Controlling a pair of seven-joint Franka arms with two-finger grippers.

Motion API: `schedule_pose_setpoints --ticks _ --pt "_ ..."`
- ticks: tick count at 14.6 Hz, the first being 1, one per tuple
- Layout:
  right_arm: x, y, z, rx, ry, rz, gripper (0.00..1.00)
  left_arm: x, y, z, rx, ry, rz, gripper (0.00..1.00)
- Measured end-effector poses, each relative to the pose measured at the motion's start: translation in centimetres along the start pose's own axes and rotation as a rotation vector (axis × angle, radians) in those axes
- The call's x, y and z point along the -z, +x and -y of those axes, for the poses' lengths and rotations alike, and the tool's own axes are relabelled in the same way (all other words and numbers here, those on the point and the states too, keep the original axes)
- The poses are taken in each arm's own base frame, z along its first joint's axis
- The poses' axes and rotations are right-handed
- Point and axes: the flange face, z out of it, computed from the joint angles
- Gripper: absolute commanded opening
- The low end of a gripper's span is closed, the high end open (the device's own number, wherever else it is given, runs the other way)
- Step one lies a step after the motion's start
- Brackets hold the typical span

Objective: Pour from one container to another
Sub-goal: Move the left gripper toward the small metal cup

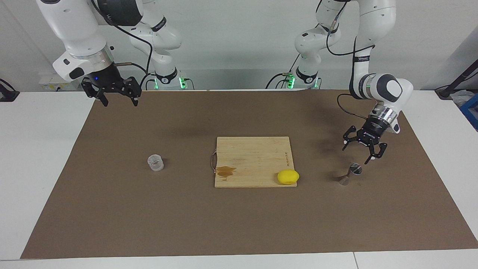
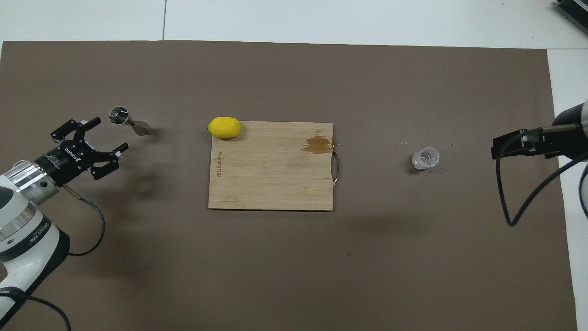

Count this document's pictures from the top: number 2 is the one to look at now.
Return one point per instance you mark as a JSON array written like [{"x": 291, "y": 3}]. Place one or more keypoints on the grey ribbed device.
[{"x": 576, "y": 11}]

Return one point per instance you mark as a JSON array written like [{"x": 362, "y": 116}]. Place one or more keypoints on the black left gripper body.
[{"x": 66, "y": 161}]

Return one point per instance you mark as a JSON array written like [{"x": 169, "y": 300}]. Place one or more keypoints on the brown table mat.
[{"x": 275, "y": 276}]

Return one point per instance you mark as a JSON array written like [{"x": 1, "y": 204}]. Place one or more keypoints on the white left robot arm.
[{"x": 27, "y": 248}]

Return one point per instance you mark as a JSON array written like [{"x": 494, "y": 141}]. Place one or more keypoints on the clear plastic cup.
[{"x": 425, "y": 158}]

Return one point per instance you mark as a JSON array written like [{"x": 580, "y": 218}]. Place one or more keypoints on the steel jigger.
[{"x": 118, "y": 115}]

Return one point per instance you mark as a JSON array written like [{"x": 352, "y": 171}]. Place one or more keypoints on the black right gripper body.
[{"x": 565, "y": 145}]

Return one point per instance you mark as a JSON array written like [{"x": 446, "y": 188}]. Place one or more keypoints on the bamboo cutting board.
[{"x": 271, "y": 174}]

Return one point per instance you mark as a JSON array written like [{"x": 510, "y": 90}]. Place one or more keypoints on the yellow lemon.
[{"x": 224, "y": 128}]

